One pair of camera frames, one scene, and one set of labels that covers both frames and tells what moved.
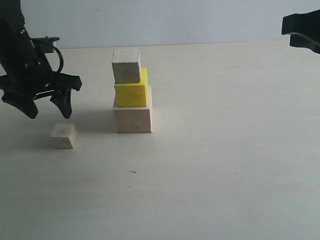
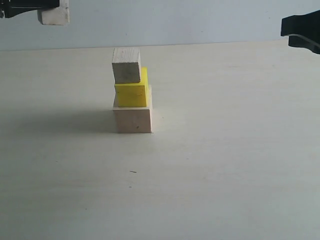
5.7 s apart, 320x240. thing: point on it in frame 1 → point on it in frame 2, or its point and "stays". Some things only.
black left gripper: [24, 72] → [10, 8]
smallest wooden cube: [64, 135] → [59, 16]
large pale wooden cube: [133, 119] stays
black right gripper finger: [307, 24] stays
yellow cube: [133, 94] stays
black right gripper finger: [300, 41] stays
